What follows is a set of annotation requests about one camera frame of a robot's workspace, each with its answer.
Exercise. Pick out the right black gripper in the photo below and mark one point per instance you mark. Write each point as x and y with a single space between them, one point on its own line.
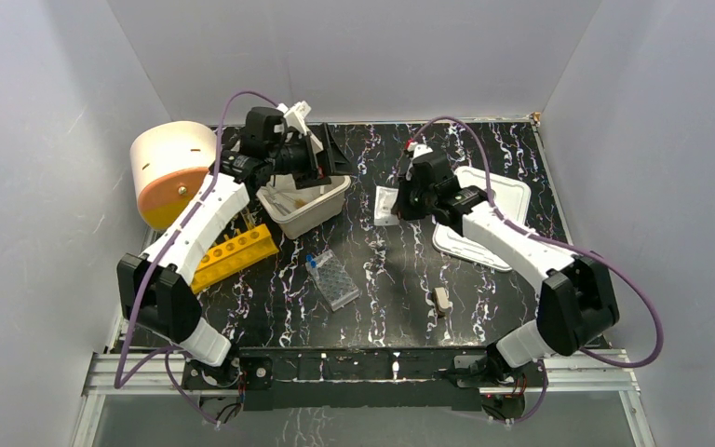
401 207

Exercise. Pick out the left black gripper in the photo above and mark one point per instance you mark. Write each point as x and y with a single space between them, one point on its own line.
321 157

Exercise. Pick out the white paper packet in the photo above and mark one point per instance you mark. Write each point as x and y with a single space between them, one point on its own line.
385 199

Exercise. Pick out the test tube brush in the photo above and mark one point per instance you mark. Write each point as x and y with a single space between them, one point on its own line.
299 203

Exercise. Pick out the beige plastic bin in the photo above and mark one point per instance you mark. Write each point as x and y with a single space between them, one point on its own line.
324 202

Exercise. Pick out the white bin lid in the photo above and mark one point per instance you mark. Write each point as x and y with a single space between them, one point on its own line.
512 198

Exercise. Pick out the yellow test tube rack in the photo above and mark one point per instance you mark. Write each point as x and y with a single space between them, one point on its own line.
232 256

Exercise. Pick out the clear acrylic tube rack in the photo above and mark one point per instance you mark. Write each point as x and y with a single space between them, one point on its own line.
332 280

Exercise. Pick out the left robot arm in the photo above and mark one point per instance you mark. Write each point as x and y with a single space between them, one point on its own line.
156 286

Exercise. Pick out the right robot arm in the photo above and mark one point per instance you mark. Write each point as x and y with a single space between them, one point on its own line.
576 296

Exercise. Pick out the cream and orange cylinder appliance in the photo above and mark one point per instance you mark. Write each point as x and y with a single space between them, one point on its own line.
169 163

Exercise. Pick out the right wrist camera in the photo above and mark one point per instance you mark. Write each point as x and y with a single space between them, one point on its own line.
414 150

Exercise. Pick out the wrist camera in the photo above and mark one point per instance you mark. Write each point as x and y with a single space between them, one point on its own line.
294 116
414 150

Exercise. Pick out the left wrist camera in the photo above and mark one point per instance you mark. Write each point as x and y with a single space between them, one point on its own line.
294 116

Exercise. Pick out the black mounting base rail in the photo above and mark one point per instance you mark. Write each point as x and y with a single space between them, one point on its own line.
277 378

